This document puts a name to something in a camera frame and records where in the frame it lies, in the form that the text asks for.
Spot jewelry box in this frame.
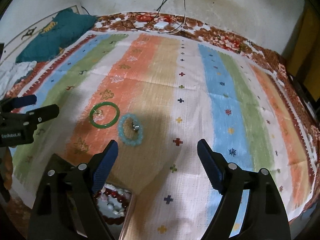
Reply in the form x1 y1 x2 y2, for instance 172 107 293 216
75 182 137 240

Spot pastel pink white bracelet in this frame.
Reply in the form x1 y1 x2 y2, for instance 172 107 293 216
100 188 132 217

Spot white cable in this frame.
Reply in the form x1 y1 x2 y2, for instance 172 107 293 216
159 15 188 34

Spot white grey cloth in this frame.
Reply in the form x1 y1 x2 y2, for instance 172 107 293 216
1 61 37 99

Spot colourful striped mat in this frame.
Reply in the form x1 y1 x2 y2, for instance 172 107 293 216
6 31 316 239

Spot dark red bead bracelet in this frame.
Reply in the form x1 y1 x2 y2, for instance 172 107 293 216
94 186 131 225

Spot white charger adapter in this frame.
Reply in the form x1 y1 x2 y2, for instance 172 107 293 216
153 21 169 30

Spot teal quilted blanket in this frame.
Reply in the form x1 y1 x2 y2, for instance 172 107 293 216
16 8 97 63

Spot left hand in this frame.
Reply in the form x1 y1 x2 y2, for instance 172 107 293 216
1 147 13 190

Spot green jade bangle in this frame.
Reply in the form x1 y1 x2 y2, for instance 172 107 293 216
89 101 120 129

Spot light blue bead bracelet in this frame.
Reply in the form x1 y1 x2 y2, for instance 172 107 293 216
118 113 144 147

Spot black cable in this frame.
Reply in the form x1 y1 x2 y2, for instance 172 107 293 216
81 0 187 30

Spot brown floral bedsheet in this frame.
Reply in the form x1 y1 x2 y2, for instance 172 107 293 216
0 11 320 230

